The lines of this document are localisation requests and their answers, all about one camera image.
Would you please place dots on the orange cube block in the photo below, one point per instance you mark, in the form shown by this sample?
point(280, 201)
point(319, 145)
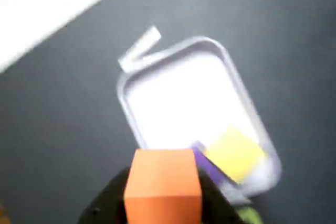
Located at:
point(162, 182)

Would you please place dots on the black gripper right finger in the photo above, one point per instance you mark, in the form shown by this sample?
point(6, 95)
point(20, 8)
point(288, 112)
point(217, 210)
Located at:
point(218, 208)

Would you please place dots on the black mat with logo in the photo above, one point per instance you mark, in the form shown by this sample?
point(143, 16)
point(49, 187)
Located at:
point(52, 134)

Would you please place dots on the purple cube block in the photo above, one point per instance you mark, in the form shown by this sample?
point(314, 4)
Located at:
point(203, 163)

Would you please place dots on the pale lavender tray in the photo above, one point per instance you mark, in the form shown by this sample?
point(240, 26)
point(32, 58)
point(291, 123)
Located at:
point(183, 103)

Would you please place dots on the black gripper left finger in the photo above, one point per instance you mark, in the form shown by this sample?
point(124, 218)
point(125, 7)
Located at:
point(105, 203)

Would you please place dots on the yellow cube block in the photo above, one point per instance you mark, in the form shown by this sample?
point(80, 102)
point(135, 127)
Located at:
point(236, 153)

